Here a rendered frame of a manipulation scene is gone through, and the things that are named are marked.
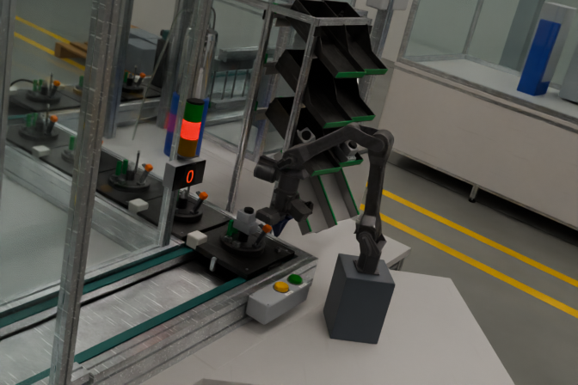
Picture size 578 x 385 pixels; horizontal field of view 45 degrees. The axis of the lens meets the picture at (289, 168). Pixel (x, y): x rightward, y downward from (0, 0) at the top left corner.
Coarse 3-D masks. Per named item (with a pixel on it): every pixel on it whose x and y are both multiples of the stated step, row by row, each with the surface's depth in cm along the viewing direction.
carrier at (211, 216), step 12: (180, 192) 240; (180, 204) 223; (192, 204) 229; (204, 204) 236; (180, 216) 219; (192, 216) 220; (204, 216) 227; (216, 216) 229; (180, 228) 215; (192, 228) 217; (204, 228) 219; (216, 228) 224
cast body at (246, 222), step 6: (240, 210) 209; (246, 210) 208; (252, 210) 209; (240, 216) 209; (246, 216) 208; (252, 216) 208; (234, 222) 211; (240, 222) 209; (246, 222) 208; (252, 222) 210; (240, 228) 210; (246, 228) 208; (252, 228) 209; (246, 234) 209
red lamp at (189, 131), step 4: (184, 120) 189; (184, 124) 189; (188, 124) 188; (192, 124) 188; (196, 124) 189; (200, 124) 191; (184, 128) 189; (188, 128) 189; (192, 128) 189; (196, 128) 189; (184, 132) 189; (188, 132) 189; (192, 132) 189; (196, 132) 190; (184, 136) 190; (188, 136) 189; (192, 136) 190; (196, 136) 191
